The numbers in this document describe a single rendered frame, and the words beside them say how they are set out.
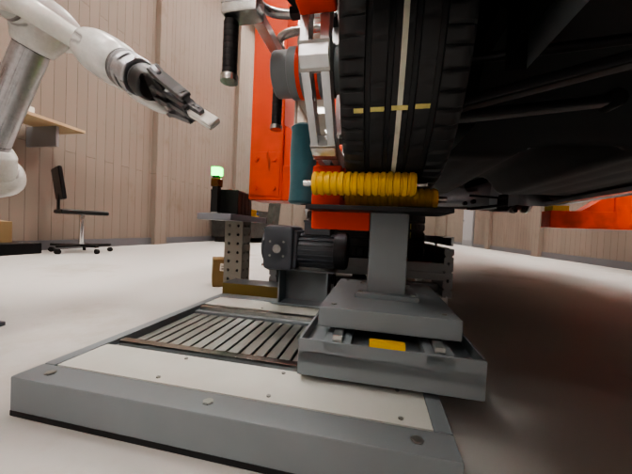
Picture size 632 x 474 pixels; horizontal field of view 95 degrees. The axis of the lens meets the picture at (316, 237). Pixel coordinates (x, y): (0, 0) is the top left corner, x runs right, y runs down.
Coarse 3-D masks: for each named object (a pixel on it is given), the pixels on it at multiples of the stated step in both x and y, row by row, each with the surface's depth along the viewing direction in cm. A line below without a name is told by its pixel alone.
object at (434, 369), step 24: (312, 336) 68; (336, 336) 60; (360, 336) 69; (384, 336) 70; (408, 336) 71; (312, 360) 60; (336, 360) 59; (360, 360) 58; (384, 360) 57; (408, 360) 56; (432, 360) 55; (456, 360) 54; (480, 360) 53; (384, 384) 57; (408, 384) 56; (432, 384) 55; (456, 384) 54; (480, 384) 53
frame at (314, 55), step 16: (304, 16) 57; (304, 32) 57; (304, 48) 57; (320, 48) 57; (304, 64) 58; (320, 64) 58; (304, 80) 61; (336, 112) 106; (336, 128) 71; (320, 144) 71; (336, 144) 70; (320, 160) 77; (336, 160) 76
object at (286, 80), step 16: (288, 48) 80; (336, 48) 78; (272, 64) 80; (288, 64) 79; (336, 64) 77; (272, 80) 82; (288, 80) 80; (320, 80) 79; (336, 80) 79; (288, 96) 86; (304, 96) 84; (320, 96) 84; (336, 96) 85
